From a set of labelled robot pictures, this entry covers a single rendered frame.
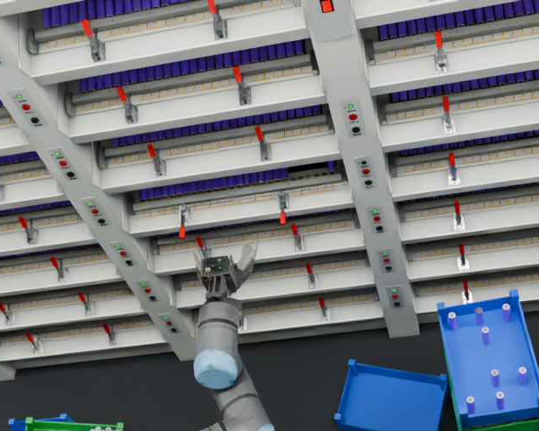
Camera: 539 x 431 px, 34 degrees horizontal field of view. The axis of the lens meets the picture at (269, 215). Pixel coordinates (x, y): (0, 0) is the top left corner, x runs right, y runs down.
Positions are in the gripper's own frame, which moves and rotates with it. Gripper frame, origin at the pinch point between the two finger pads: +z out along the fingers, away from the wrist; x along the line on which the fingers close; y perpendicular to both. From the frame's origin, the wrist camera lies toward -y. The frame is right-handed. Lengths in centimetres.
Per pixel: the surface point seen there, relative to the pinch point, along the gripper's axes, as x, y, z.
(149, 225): 24.9, -10.3, 17.6
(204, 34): -8, 49, 17
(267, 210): -7.4, -10.2, 17.3
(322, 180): -22.8, -5.7, 21.4
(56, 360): 83, -81, 22
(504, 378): -61, -36, -23
